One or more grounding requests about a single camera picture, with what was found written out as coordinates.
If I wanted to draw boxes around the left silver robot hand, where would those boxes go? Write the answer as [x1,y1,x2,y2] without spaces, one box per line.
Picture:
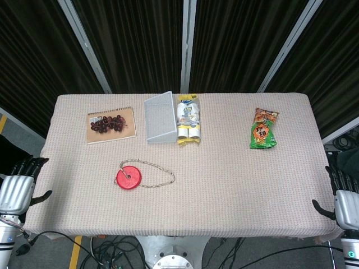
[0,156,53,216]

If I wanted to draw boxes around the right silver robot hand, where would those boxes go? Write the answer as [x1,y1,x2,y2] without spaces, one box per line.
[311,165,359,231]

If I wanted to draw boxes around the red disc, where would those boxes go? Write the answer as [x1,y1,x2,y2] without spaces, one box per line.
[116,165,143,190]

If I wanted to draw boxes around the braided beige rope loop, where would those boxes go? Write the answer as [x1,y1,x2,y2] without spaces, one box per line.
[113,159,176,189]

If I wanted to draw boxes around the green orange snack bag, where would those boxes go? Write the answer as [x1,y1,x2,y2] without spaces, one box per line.
[249,108,280,150]

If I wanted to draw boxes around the dark red grape bunch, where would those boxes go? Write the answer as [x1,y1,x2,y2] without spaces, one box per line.
[90,114,127,134]

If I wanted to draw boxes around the brown spiral notebook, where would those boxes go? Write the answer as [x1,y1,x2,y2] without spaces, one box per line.
[86,106,137,145]

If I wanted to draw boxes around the beige woven tablecloth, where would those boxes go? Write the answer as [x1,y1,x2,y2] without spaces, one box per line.
[21,92,344,242]

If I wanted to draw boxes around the yellow white wrapped roll pack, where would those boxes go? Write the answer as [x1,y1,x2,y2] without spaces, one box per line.
[176,94,202,146]

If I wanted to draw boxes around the tangled black floor cables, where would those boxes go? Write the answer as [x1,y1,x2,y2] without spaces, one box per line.
[81,235,149,269]

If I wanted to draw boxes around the grey metal curtain frame post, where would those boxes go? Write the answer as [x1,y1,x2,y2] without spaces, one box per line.
[179,0,197,93]
[256,0,325,94]
[57,0,113,95]

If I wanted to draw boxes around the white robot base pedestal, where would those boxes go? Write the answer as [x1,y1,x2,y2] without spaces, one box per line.
[135,235,210,269]

